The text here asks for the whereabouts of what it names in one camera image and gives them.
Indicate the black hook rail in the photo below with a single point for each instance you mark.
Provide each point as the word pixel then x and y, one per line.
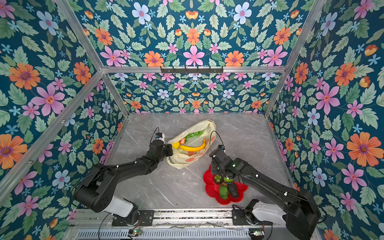
pixel 191 70

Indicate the red flower-shaped plate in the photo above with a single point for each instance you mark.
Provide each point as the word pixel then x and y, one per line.
pixel 212 190

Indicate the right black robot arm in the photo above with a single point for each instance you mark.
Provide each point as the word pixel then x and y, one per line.
pixel 294 209

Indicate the green fake lime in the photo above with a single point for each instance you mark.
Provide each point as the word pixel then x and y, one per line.
pixel 227 180

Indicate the dark green fake avocado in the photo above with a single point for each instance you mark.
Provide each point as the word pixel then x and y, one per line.
pixel 223 192

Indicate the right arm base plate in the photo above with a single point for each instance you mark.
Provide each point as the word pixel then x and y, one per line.
pixel 245 217

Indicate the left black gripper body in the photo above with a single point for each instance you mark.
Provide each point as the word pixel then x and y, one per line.
pixel 166 151

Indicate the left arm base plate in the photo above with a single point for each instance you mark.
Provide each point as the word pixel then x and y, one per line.
pixel 135 218

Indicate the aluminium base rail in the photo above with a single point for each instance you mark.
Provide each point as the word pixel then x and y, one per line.
pixel 215 217

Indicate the dark brown fake avocado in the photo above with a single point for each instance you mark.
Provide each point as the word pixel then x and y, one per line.
pixel 233 190

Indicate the green fake grapes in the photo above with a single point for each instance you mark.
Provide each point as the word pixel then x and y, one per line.
pixel 194 135

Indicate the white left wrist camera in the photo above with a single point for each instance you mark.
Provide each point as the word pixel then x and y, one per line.
pixel 160 137

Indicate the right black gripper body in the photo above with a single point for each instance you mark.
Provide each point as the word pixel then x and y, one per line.
pixel 217 170

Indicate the purple fake mangosteen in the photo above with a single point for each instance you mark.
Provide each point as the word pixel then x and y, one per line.
pixel 218 180

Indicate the white vented cable duct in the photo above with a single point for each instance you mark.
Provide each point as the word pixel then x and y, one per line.
pixel 164 234

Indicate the red fake strawberry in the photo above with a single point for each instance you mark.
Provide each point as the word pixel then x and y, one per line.
pixel 181 141

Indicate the yellow fake banana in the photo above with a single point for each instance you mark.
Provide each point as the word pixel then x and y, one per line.
pixel 193 149

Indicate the cream plastic bag orange print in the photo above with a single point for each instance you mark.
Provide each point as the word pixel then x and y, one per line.
pixel 182 159

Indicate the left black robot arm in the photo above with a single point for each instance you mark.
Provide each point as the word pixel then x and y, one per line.
pixel 97 190

